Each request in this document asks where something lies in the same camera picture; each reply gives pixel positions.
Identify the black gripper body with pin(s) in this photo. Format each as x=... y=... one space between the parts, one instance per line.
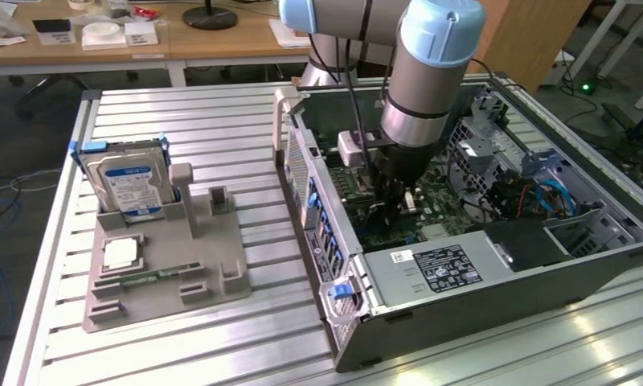
x=405 y=165

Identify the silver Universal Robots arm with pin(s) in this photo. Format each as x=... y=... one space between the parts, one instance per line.
x=424 y=80

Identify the green motherboard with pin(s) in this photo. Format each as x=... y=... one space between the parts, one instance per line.
x=440 y=217

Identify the metal disk bay cage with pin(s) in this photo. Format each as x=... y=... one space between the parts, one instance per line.
x=477 y=149

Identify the grey power supply unit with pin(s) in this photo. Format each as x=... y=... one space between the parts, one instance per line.
x=434 y=269

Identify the blue case latch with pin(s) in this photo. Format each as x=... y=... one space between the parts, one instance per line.
x=338 y=291

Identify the open grey PC case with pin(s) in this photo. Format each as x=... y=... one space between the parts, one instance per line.
x=488 y=313

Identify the stack of white papers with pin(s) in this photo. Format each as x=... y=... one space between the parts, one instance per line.
x=286 y=38

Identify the black floor stand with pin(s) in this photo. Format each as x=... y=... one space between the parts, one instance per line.
x=638 y=132

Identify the green RAM stick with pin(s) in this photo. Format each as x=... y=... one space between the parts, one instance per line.
x=160 y=274

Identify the wooden desk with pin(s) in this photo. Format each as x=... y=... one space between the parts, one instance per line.
x=220 y=44

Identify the grey parts rack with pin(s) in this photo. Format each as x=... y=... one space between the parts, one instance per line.
x=160 y=297

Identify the silver CPU chip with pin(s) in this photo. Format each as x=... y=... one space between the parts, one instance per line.
x=120 y=255

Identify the black round lamp base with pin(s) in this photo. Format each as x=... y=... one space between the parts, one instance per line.
x=210 y=18

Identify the small white labelled box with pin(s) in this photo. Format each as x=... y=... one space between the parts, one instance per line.
x=141 y=34

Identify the white tape roll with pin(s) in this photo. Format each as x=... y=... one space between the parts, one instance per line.
x=80 y=4

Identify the black and white box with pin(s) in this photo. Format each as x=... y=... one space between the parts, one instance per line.
x=53 y=32

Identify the white paper card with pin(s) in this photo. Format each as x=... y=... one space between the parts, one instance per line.
x=5 y=41

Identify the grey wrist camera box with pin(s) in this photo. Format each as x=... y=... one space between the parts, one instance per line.
x=350 y=150

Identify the hard disk with blue bracket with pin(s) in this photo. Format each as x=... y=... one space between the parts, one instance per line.
x=131 y=185

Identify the white table frame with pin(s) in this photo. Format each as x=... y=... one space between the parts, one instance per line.
x=617 y=36

